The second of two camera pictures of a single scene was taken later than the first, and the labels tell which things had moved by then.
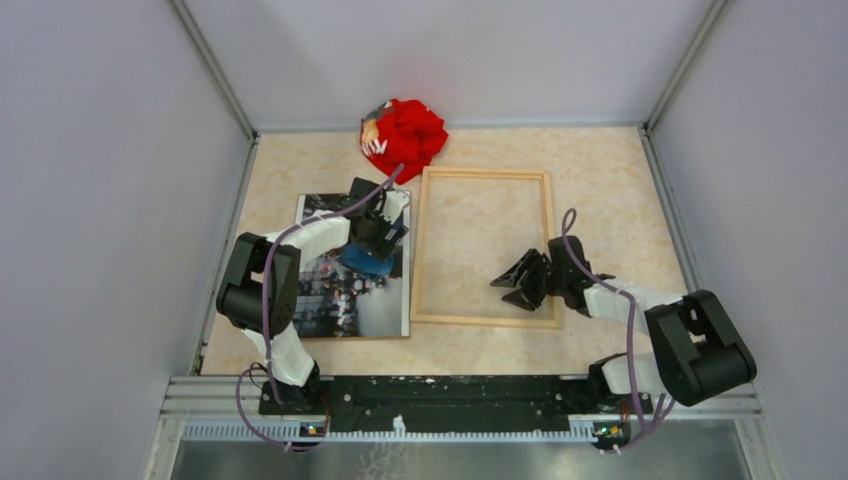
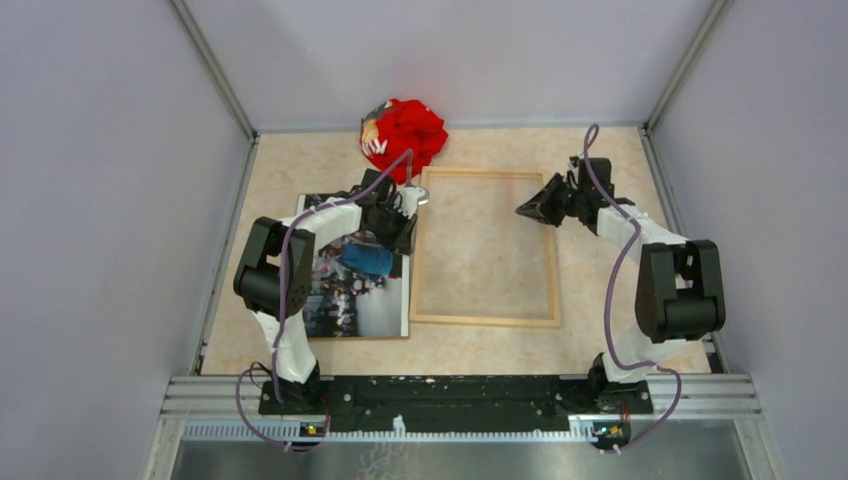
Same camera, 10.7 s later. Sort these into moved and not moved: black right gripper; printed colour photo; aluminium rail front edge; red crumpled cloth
Moved: black right gripper
Not moved: aluminium rail front edge; printed colour photo; red crumpled cloth
